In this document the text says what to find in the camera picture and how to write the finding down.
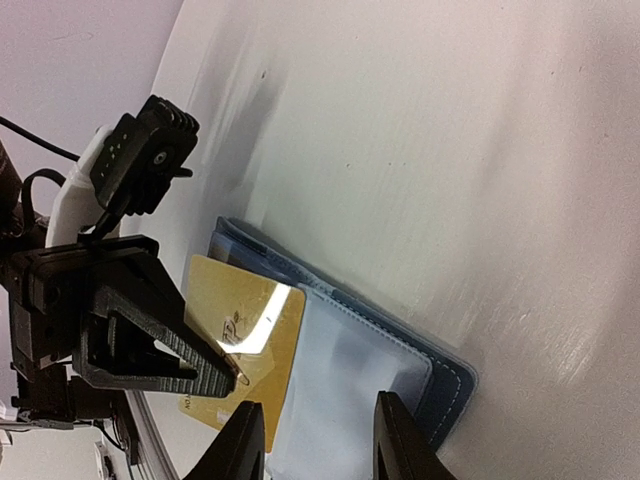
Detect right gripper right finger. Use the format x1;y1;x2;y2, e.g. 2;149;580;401
373;391;456;480

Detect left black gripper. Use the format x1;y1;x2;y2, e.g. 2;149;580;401
1;235;237;398

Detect silver cards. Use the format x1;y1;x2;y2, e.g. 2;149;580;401
180;255;306;452

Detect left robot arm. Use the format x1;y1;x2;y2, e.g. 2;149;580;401
1;133;237;464

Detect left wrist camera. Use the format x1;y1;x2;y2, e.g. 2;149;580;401
43;92;202;249

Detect blue card holder wallet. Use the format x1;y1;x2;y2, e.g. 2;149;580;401
208;217;477;479

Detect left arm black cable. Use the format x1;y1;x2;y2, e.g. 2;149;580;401
0;115;81;162

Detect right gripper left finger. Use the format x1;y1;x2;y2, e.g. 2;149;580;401
184;401;265;480

